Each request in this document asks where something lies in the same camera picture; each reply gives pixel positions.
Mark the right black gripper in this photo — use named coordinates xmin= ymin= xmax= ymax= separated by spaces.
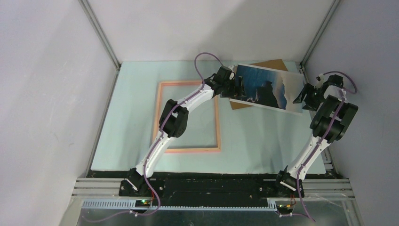
xmin=293 ymin=83 xmax=326 ymax=112

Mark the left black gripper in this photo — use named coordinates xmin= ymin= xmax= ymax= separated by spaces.
xmin=221 ymin=77 xmax=246 ymax=98

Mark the blue landscape photo print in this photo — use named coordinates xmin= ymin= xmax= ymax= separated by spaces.
xmin=229 ymin=64 xmax=304 ymax=115

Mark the orange wooden picture frame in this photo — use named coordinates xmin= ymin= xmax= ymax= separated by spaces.
xmin=152 ymin=81 xmax=222 ymax=153

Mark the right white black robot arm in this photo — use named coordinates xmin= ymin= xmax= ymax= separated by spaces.
xmin=273 ymin=71 xmax=359 ymax=197

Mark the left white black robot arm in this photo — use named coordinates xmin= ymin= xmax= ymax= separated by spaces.
xmin=126 ymin=66 xmax=244 ymax=196

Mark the brown cardboard backing board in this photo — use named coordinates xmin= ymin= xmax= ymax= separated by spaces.
xmin=230 ymin=59 xmax=288 ymax=110

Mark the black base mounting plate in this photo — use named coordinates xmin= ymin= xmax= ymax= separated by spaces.
xmin=119 ymin=178 xmax=305 ymax=207

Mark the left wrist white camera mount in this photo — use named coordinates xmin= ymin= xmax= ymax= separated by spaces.
xmin=228 ymin=65 xmax=236 ymax=81

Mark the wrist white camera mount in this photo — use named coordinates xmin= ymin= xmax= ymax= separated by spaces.
xmin=228 ymin=65 xmax=236 ymax=81
xmin=315 ymin=73 xmax=325 ymax=89

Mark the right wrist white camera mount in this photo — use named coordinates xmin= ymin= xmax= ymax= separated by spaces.
xmin=315 ymin=73 xmax=325 ymax=89

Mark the right aluminium corner post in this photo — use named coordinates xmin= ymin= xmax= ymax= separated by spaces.
xmin=300 ymin=0 xmax=342 ymax=67

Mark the aluminium corner post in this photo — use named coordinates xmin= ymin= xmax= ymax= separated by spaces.
xmin=300 ymin=0 xmax=342 ymax=67
xmin=78 ymin=0 xmax=121 ymax=71

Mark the aluminium front rail frame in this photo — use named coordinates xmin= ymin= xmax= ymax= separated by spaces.
xmin=61 ymin=173 xmax=364 ymax=226

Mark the grey slotted cable duct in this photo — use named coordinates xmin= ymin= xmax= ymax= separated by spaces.
xmin=81 ymin=199 xmax=277 ymax=211

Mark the left aluminium corner post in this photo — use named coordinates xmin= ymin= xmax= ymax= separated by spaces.
xmin=78 ymin=0 xmax=121 ymax=71

